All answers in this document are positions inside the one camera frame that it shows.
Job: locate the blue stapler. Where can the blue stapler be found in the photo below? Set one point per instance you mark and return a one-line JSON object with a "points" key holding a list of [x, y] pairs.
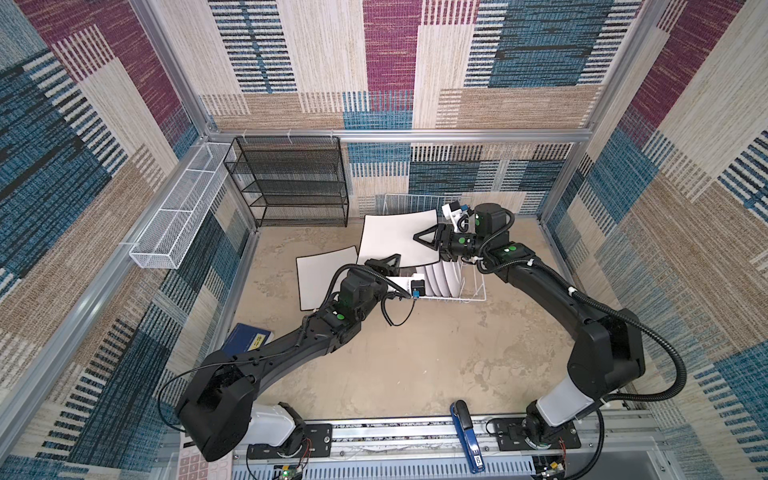
{"points": [[464, 426]]}

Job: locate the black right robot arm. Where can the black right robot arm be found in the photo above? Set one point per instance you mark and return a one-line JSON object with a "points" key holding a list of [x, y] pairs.
{"points": [[607, 352]]}

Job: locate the white square plate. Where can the white square plate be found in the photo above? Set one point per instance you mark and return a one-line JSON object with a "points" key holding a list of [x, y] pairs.
{"points": [[386, 235], [314, 273]]}

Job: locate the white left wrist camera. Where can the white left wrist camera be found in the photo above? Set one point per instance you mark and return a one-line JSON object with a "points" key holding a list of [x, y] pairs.
{"points": [[413, 284]]}

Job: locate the white wire dish rack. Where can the white wire dish rack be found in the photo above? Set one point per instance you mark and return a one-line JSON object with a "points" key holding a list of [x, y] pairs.
{"points": [[402, 203]]}

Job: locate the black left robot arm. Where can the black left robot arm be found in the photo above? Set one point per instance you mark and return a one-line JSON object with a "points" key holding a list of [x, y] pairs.
{"points": [[216, 409]]}

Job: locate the blue book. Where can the blue book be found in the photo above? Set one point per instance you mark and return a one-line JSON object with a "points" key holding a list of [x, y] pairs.
{"points": [[244, 338]]}

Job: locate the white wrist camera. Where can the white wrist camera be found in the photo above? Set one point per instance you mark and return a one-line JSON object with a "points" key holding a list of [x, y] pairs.
{"points": [[413, 284], [456, 213]]}

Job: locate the white round plate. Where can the white round plate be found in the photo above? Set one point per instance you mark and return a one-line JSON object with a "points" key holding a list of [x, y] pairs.
{"points": [[445, 285], [454, 278], [434, 280], [425, 271]]}

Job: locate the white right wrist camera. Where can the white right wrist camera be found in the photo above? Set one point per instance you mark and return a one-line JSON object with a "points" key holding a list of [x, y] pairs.
{"points": [[456, 213]]}

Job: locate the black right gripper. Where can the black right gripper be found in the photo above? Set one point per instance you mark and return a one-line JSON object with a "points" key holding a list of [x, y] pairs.
{"points": [[441, 234]]}

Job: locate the aluminium mounting rail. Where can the aluminium mounting rail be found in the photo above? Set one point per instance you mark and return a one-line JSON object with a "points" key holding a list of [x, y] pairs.
{"points": [[429, 448]]}

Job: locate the pink calculator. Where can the pink calculator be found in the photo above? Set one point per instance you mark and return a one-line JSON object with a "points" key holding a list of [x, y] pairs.
{"points": [[198, 465]]}

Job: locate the white mesh wall basket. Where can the white mesh wall basket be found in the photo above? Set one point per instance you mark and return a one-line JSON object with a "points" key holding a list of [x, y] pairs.
{"points": [[166, 240]]}

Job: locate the black mesh shelf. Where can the black mesh shelf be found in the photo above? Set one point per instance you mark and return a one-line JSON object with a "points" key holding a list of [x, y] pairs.
{"points": [[291, 181]]}

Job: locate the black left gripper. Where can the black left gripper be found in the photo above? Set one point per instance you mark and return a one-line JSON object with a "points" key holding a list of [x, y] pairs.
{"points": [[388, 269]]}

